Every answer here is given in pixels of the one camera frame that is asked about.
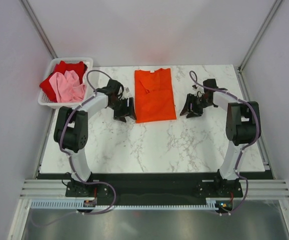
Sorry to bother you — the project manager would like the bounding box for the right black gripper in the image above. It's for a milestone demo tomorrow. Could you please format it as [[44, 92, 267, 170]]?
[[179, 93, 213, 119]]

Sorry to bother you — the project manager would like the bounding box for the red t shirt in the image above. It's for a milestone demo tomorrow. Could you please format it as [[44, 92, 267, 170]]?
[[39, 60, 87, 103]]

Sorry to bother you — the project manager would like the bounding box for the orange t shirt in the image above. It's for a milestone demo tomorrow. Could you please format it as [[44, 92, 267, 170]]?
[[134, 68, 177, 124]]

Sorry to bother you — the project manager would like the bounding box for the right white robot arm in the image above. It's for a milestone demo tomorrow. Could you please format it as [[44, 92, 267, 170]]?
[[180, 78, 261, 198]]

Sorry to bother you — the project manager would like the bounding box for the aluminium frame rail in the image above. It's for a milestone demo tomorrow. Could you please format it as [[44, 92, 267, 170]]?
[[20, 179, 289, 200]]

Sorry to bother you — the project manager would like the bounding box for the white slotted cable duct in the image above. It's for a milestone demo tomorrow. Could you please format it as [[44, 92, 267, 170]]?
[[30, 199, 219, 211]]

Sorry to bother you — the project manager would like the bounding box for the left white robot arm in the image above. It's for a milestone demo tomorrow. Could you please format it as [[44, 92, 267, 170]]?
[[53, 79, 137, 198]]

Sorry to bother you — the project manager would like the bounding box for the pink t shirt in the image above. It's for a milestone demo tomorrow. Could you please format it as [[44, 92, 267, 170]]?
[[49, 70, 87, 103]]

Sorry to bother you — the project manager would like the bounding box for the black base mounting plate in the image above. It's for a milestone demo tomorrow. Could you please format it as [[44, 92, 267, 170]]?
[[64, 172, 242, 210]]

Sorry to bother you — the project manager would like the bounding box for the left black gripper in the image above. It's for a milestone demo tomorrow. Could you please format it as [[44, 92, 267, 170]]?
[[108, 97, 137, 123]]

